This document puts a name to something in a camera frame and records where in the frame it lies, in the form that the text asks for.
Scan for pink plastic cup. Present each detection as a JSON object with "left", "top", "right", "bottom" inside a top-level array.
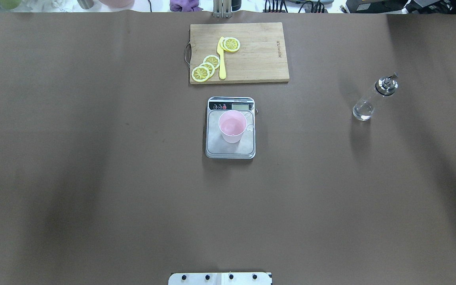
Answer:
[{"left": 218, "top": 110, "right": 247, "bottom": 144}]

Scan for glass sauce bottle metal spout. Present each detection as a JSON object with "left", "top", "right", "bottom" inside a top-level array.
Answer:
[{"left": 352, "top": 72, "right": 399, "bottom": 121}]

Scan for digital kitchen scale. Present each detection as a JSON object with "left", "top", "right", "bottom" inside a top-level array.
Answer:
[{"left": 205, "top": 96, "right": 257, "bottom": 159}]

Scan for lemon slice middle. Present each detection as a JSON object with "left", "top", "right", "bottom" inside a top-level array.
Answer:
[{"left": 199, "top": 63, "right": 216, "bottom": 78}]

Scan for yellow plastic knife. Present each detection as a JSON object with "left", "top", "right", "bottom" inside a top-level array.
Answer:
[{"left": 217, "top": 41, "right": 226, "bottom": 80}]

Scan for lemon slice near knife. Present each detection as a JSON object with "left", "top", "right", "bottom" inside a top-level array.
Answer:
[{"left": 203, "top": 55, "right": 220, "bottom": 69}]

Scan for bamboo cutting board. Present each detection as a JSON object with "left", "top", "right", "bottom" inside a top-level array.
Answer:
[{"left": 189, "top": 22, "right": 290, "bottom": 84}]

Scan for lemon slice behind pair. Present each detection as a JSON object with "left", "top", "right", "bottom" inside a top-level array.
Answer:
[{"left": 218, "top": 37, "right": 226, "bottom": 51}]

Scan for purple cloth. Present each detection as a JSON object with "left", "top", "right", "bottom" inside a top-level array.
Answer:
[{"left": 169, "top": 0, "right": 203, "bottom": 12}]

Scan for pink bowl with ice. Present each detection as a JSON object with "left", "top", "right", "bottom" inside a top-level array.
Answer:
[{"left": 100, "top": 0, "right": 135, "bottom": 9}]

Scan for black thermos bottle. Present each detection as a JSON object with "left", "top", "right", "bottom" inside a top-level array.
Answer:
[{"left": 77, "top": 0, "right": 94, "bottom": 10}]

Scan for aluminium frame post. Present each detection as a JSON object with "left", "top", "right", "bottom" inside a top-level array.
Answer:
[{"left": 213, "top": 0, "right": 233, "bottom": 19}]

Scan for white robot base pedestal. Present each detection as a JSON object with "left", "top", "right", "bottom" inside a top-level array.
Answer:
[{"left": 168, "top": 272, "right": 273, "bottom": 285}]

